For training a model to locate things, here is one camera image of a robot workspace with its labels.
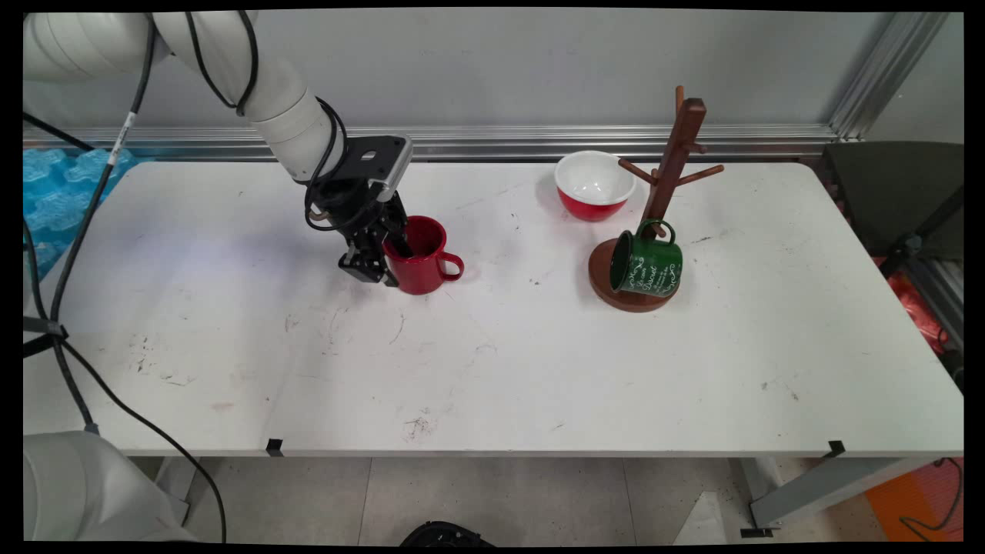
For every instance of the slanted aluminium frame post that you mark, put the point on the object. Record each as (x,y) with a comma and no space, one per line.
(885,77)

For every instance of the black round floor object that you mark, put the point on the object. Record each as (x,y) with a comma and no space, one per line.
(442,535)

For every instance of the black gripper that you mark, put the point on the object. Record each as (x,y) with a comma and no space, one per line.
(358,211)

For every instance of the black stand pole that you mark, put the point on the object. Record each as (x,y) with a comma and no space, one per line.
(912,245)

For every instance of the horizontal aluminium frame rail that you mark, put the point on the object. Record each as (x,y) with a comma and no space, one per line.
(500,142)

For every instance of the white robot base link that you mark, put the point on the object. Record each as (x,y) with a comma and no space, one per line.
(85,492)

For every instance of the orange box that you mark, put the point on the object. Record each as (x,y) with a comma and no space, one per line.
(916,500)

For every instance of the black table edge clip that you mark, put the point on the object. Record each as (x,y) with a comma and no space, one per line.
(274,447)
(835,448)

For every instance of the red speckled mug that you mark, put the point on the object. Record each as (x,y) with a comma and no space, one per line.
(423,273)

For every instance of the red plastic bag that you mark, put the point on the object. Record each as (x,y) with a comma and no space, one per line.
(916,308)

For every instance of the green enamel mug white print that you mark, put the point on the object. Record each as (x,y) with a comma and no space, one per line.
(646,265)

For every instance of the brown wooden mug tree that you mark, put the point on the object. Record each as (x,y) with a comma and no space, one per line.
(677,146)

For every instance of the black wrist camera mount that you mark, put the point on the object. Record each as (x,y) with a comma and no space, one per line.
(377,161)

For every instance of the grey metal table leg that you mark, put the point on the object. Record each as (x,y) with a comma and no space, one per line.
(816,488)

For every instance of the blue bubble foam sheet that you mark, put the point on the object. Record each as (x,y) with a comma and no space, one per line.
(58,192)

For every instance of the red bowl white inside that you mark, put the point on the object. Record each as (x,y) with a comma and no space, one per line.
(592,206)

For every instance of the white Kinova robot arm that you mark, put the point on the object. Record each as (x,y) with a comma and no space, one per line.
(285,108)

